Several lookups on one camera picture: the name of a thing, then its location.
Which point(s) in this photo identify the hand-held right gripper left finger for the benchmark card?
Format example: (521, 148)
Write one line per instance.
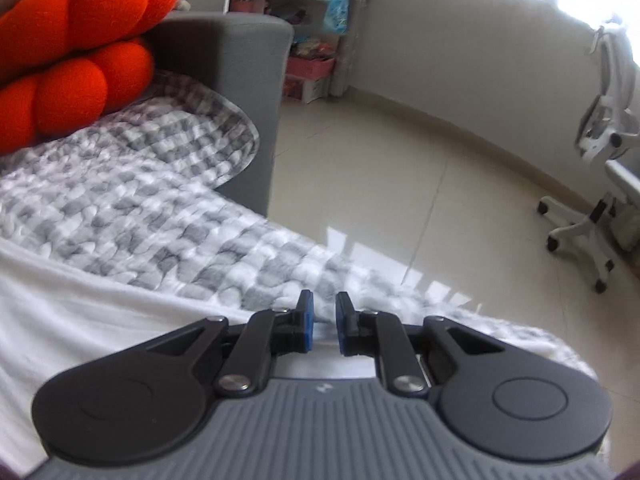
(309, 327)

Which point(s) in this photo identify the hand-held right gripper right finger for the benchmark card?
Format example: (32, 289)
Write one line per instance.
(341, 330)

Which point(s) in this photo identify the thin white shirt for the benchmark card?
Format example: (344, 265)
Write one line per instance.
(100, 310)

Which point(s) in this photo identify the grey checked blanket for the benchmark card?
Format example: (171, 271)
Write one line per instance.
(150, 200)

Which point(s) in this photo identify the dark grey sofa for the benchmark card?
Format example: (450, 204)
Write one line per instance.
(225, 85)

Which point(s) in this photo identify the pink basket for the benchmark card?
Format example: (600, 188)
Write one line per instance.
(310, 67)

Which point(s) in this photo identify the blue plastic bag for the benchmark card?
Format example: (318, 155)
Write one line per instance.
(337, 7)

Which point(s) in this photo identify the white office chair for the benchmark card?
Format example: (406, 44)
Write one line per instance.
(610, 125)

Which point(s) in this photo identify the orange pumpkin cushion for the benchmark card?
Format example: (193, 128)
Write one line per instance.
(75, 50)

